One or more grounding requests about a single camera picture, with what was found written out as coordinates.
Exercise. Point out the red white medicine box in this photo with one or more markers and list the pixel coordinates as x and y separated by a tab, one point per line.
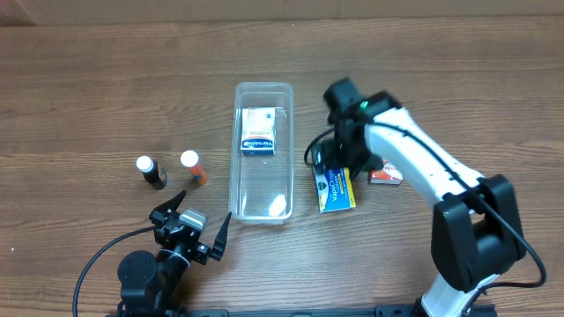
388	175

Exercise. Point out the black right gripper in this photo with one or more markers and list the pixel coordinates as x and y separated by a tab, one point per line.
337	155

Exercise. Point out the white blue plaster box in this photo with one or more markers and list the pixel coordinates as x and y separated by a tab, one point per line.
258	134

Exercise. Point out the dark bottle white cap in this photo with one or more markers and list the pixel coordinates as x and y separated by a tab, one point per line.
152	171

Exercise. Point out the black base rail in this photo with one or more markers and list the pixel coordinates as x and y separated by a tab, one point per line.
398	310

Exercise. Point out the blue yellow VapoDrops box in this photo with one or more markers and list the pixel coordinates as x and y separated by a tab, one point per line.
334	190

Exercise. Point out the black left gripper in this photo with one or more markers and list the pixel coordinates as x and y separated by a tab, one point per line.
183	240

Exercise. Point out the orange tube white cap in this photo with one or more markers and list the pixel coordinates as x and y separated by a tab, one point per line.
190	160

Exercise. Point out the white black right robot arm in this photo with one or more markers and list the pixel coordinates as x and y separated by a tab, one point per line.
476	231

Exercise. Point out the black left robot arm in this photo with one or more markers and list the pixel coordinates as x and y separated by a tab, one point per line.
148	281

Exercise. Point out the clear plastic container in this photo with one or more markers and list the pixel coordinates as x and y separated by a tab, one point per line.
261	187

